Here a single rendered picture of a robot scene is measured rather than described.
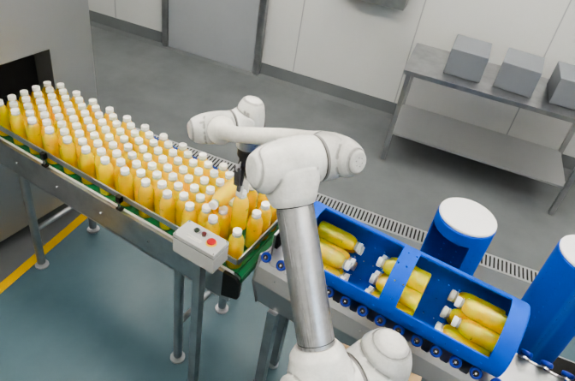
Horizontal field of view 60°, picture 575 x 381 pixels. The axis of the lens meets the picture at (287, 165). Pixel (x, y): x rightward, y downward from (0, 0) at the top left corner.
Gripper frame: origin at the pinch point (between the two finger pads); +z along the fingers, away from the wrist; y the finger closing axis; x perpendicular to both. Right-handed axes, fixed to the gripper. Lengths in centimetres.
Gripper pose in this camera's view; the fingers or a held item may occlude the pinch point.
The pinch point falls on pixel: (242, 187)
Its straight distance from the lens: 203.9
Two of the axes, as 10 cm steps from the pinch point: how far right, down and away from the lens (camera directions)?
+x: -8.5, -4.0, 3.4
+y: 5.0, -4.5, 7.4
